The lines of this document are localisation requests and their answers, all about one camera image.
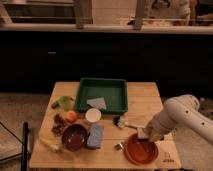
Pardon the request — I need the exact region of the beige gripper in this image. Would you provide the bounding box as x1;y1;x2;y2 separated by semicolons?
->
145;124;164;142

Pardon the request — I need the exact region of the wooden black eraser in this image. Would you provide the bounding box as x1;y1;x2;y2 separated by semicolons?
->
137;128;149;143

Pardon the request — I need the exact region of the red bowl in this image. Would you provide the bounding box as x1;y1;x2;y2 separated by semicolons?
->
124;133;158;165

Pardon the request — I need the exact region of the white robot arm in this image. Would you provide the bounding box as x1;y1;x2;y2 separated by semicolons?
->
146;94;213;145

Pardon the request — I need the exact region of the dark purple bowl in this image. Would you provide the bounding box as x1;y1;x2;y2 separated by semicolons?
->
61;124;88;151

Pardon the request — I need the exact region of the small metal clip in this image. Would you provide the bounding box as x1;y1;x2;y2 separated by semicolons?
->
115;142;124;150

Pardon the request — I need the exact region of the blue sponge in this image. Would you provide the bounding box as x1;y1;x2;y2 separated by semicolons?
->
87;124;104;149

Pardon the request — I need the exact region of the green plastic tray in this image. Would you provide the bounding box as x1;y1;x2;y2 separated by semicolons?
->
75;78;128;115

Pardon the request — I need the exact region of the grey cloth in tray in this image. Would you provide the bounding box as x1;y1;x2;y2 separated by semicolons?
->
87;97;106;109

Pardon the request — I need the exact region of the white cup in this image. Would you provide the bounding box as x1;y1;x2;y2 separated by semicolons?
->
85;108;101;123

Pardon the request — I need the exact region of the orange fruit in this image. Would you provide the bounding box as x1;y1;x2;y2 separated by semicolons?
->
66;110;78;123

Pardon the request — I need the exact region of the brown dried food pile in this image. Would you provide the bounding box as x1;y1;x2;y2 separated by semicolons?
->
51;114;67;136

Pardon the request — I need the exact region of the dish brush black handle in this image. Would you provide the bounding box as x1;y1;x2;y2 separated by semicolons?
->
112;115;148;131

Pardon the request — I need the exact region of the black chair frame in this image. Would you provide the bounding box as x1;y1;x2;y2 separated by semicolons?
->
0;122;30;171

